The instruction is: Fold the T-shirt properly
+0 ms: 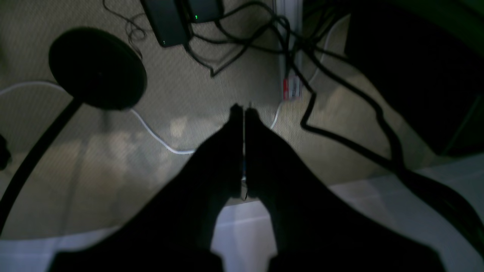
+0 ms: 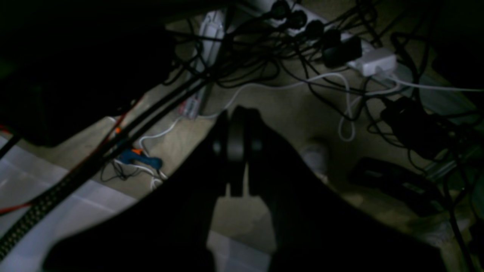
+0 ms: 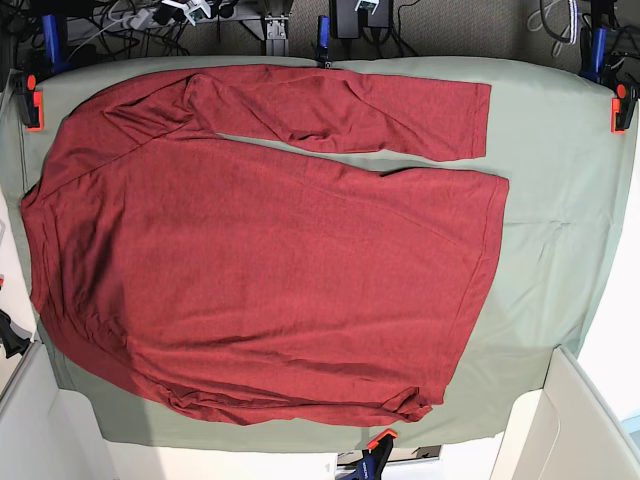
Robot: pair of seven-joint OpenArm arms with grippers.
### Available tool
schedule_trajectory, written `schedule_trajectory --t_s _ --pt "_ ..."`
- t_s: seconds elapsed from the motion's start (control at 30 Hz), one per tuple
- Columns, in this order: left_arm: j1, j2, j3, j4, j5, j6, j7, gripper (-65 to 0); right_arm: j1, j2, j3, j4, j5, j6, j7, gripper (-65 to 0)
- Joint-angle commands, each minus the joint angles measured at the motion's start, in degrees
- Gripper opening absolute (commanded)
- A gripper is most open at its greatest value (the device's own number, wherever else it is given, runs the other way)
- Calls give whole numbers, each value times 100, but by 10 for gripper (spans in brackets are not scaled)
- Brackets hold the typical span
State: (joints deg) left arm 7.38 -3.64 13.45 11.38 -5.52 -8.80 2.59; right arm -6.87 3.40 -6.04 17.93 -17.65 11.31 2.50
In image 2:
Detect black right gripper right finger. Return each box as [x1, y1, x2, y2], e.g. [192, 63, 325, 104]
[248, 110, 447, 272]

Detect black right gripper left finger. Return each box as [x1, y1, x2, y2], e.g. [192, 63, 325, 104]
[42, 112, 229, 272]

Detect blue orange clamp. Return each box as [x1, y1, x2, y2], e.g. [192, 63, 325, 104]
[117, 148, 163, 170]

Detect black power brick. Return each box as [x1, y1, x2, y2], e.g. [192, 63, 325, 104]
[380, 97, 454, 160]

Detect white power adapter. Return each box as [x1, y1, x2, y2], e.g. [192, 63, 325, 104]
[347, 48, 397, 77]

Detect white power strip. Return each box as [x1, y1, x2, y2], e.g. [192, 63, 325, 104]
[261, 0, 397, 76]

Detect white cable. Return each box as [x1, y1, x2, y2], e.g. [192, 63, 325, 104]
[138, 72, 484, 151]

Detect black braided cable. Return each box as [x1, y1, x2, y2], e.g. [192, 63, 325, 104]
[0, 76, 212, 261]

